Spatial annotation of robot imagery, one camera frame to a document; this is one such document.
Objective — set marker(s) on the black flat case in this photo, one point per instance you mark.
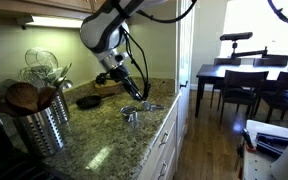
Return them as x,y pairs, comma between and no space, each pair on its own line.
270,143

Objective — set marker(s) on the round wooden board stack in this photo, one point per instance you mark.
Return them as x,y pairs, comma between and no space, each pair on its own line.
109,90

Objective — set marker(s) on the wooden upper cabinets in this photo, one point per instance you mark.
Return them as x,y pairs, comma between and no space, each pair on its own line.
50,4

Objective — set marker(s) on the metal serving spoon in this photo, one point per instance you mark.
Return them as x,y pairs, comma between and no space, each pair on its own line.
65,70

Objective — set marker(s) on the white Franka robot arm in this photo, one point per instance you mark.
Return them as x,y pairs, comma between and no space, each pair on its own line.
100,30

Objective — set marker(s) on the bright window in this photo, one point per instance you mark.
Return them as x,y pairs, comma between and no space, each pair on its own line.
257,20

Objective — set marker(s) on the slotted wooden spoon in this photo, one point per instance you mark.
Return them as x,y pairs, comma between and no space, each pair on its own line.
22,96

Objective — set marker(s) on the under-cabinet light bar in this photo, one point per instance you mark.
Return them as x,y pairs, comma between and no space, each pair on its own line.
57,22

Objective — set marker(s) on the robot mounting cart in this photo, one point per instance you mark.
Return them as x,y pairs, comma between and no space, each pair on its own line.
260,166

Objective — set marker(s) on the large silver measuring cup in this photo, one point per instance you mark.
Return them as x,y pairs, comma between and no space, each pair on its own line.
133,120

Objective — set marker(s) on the black stereo camera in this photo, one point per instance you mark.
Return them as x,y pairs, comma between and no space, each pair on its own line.
236,36

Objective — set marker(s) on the small silver measuring cup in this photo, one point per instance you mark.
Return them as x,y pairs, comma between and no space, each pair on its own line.
146,106

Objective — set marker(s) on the white door panel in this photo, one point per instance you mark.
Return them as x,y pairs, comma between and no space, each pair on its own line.
185,50

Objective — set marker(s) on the black orange bar clamp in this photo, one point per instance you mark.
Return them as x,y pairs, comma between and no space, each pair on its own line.
247,138

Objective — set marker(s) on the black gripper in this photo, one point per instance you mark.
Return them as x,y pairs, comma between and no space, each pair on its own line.
121,75

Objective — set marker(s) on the dark wooden dining table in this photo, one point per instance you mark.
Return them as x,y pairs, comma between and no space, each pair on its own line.
214,70

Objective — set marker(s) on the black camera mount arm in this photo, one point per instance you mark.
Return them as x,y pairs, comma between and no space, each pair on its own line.
250,53

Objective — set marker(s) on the wooden lower cabinet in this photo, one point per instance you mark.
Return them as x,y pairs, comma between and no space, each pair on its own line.
165,153

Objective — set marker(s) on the plain wooden spoon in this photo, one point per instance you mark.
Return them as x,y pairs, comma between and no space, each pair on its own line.
46,96

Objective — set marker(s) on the perforated steel utensil holder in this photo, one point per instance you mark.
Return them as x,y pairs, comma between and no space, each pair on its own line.
39,133
61,108

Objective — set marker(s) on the black cast iron skillet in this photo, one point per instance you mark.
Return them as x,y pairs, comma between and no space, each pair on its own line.
88,101

